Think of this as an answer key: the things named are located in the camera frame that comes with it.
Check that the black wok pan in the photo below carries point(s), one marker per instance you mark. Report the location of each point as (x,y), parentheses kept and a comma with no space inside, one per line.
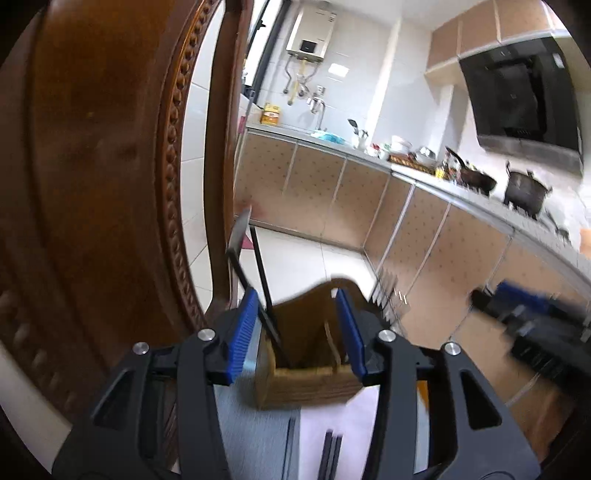
(473,178)

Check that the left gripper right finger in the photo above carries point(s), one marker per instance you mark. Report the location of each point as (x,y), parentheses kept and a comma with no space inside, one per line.
(438,417)

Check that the kitchen counter with cabinets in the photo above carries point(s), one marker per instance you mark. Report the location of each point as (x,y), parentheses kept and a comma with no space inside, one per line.
(440,240)

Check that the window with dark frame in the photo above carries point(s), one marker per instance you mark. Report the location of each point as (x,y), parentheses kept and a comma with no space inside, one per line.
(264,30)

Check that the black chopstick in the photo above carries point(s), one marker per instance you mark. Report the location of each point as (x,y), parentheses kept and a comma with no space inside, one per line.
(233,254)
(268,302)

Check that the steel fork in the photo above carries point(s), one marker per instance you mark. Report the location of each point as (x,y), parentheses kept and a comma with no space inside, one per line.
(387,300)

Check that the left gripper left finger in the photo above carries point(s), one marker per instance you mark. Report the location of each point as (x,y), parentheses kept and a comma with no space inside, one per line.
(156,417)

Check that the chrome sink faucet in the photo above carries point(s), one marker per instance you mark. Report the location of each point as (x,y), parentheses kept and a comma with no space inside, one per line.
(316,105)

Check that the black range hood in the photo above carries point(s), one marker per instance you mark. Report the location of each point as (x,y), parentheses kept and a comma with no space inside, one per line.
(524,103)

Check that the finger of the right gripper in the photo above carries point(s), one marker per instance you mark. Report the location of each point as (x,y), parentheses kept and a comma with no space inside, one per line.
(515,294)

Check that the white gas water heater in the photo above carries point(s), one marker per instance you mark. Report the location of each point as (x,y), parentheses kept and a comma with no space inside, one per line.
(312,31)

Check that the wooden slatted utensil holder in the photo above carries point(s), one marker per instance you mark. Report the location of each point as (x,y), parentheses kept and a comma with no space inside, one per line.
(310,368)

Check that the yellow box on counter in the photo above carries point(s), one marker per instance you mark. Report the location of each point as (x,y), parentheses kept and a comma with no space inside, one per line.
(270,115)

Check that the black cooking pot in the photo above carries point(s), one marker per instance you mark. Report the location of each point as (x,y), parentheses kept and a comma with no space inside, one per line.
(525,192)

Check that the carved brown wooden chair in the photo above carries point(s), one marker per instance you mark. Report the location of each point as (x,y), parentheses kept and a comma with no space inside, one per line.
(94,96)

